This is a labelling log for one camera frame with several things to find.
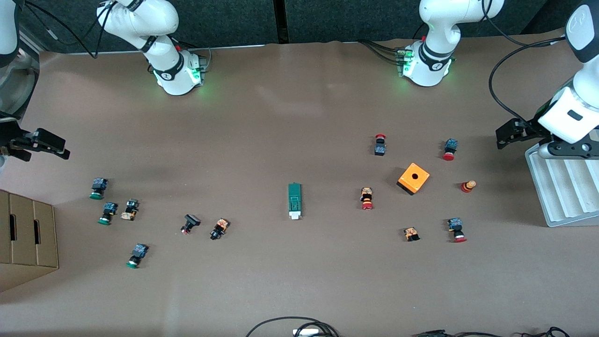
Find green load switch white lever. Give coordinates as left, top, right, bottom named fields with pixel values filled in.
left=287, top=182, right=303, bottom=220

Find white ridged plastic tray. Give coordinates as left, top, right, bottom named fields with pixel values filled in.
left=525, top=143, right=599, bottom=228

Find grey round machine base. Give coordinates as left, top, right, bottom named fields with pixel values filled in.
left=0, top=51, right=40, bottom=120

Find green push button blue block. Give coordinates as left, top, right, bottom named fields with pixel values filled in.
left=125, top=243, right=149, bottom=269
left=89, top=177, right=109, bottom=200
left=97, top=202, right=118, bottom=226

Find brown cardboard box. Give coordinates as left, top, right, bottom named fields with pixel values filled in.
left=0, top=189, right=60, bottom=293

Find black square push button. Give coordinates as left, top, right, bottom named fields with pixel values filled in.
left=180, top=214, right=202, bottom=235

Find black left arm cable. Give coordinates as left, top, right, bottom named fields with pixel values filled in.
left=488, top=35, right=569, bottom=124

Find aluminium frame bar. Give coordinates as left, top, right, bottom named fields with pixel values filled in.
left=16, top=21, right=42, bottom=54

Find black cream selector switch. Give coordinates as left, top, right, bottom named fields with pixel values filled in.
left=120, top=198, right=139, bottom=221

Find orange button enclosure box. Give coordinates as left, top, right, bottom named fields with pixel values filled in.
left=396, top=162, right=431, bottom=196

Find black base cable bundle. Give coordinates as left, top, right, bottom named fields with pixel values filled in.
left=360, top=40, right=404, bottom=66

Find black switch orange block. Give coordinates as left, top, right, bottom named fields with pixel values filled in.
left=209, top=218, right=230, bottom=241

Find black thin cables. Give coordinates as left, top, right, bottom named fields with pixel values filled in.
left=412, top=327, right=571, bottom=337

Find black divider post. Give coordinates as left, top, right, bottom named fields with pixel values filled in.
left=274, top=0, right=288, bottom=44

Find black looped cable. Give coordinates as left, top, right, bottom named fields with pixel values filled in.
left=246, top=317, right=340, bottom=337

